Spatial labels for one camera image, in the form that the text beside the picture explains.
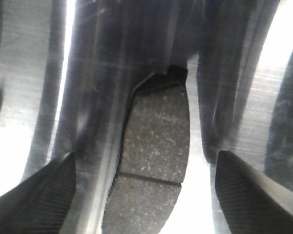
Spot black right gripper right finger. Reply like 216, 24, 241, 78
215, 151, 293, 234

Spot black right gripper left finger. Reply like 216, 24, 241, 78
0, 153, 76, 234

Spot grey brake pad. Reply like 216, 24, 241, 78
102, 65, 189, 234

